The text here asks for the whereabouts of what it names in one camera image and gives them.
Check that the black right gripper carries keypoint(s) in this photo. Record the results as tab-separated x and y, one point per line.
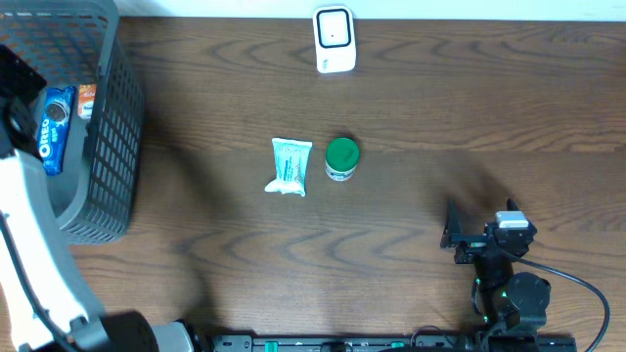
453	235

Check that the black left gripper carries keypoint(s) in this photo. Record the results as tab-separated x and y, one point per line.
12	80

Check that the blue Oreo cookie pack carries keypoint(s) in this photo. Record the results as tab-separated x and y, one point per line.
54	128

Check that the orange snack packet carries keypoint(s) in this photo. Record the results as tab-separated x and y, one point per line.
86	100

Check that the green lid white jar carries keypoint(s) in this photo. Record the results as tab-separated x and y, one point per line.
342	158

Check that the mint green wipes pack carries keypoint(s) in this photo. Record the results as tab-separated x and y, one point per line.
291	161

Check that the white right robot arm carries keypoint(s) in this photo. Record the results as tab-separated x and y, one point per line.
513	304

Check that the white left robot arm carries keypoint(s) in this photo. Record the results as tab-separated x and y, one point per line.
51	308

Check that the grey plastic mesh basket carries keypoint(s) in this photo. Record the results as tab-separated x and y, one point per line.
75	43

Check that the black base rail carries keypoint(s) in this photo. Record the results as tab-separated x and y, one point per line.
424	341

